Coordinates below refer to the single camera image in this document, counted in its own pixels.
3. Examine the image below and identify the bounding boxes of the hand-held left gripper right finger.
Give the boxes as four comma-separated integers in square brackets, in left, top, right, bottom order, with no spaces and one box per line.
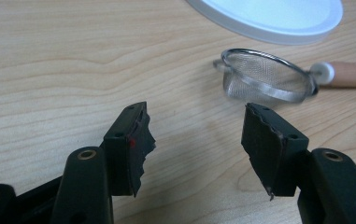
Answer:
[240,103,356,224]

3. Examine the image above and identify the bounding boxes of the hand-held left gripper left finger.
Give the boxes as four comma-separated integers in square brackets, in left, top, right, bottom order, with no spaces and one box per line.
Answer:
[50,101,157,224]

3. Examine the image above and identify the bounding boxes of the metal mesh strainer wooden handle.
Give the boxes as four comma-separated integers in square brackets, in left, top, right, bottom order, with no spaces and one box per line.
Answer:
[212,48,356,105]

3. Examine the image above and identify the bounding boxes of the white round plate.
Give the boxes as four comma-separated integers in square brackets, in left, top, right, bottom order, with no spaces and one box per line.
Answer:
[184,0,344,46]

